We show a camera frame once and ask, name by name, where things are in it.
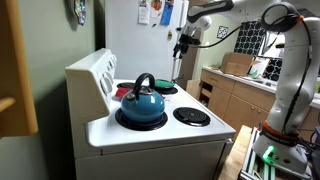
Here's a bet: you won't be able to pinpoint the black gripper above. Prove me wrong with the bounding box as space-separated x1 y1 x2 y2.
172 32 192 60

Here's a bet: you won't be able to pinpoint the white stove knob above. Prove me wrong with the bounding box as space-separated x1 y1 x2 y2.
100 79 113 94
103 71 115 84

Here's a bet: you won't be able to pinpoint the white electric stove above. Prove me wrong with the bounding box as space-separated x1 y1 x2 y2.
64 48 237 180

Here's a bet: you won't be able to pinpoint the blue paper sheet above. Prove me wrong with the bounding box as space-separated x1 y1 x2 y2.
160 0 175 27

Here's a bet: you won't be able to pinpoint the black coil burner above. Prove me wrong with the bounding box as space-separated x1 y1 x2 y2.
116 81 138 90
172 106 212 127
153 84 179 96
114 107 169 132

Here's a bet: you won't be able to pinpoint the white refrigerator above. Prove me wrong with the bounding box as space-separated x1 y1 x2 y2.
104 0 190 84

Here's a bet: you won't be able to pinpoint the orange picture paper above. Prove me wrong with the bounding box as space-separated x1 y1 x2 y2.
150 0 165 19

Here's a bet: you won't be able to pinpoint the white paper note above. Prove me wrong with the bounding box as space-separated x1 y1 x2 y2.
137 0 151 25

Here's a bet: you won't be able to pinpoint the large cardboard box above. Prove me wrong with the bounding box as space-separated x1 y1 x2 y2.
219 51 262 77

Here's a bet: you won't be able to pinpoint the blue tea kettle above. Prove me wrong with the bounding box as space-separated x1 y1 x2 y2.
120 72 166 124

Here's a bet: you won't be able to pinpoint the large black white patterned panel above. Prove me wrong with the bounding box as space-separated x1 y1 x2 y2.
233 20 268 56

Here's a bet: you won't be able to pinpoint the green items on counter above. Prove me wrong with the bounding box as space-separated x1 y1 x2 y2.
248 68 265 80

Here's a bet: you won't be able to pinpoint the wooden kitchen cabinets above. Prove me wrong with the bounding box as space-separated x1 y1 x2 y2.
199 68 320 143

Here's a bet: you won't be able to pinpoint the wooden spice rack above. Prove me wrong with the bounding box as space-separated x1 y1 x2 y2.
0 0 39 138

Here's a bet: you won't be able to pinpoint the white refrigerator handle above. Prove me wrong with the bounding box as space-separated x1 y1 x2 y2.
179 0 189 33
170 56 184 83

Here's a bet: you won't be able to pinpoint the small patterned wall frame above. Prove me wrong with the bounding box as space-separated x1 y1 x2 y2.
216 25 231 40

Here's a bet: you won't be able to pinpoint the colourful wall decoration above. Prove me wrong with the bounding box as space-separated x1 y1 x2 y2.
73 0 87 27

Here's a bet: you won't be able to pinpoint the aluminium profile frame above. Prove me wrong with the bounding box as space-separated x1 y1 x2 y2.
239 127 316 180

